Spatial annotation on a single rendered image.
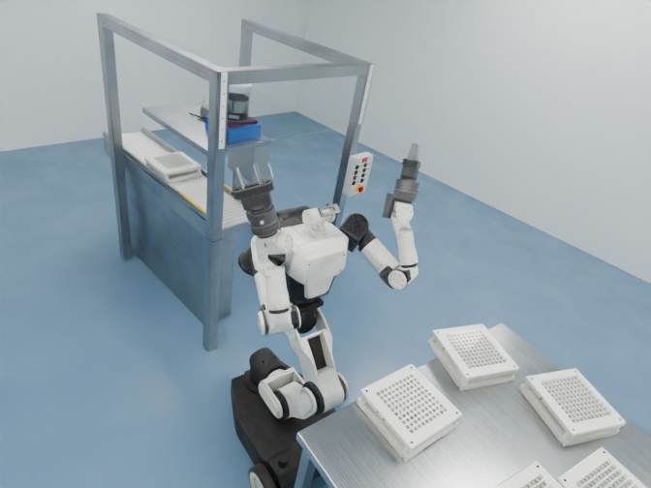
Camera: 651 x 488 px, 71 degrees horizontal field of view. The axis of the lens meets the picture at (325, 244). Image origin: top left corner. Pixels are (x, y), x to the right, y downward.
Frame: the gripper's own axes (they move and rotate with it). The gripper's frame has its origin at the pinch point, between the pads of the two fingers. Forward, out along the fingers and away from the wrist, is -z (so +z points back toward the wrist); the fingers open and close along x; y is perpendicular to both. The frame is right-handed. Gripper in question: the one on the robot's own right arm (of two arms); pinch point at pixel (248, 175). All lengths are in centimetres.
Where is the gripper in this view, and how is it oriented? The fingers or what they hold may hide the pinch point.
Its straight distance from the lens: 134.9
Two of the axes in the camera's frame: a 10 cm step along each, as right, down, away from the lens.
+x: 9.7, -2.5, -0.1
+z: 2.2, 8.6, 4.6
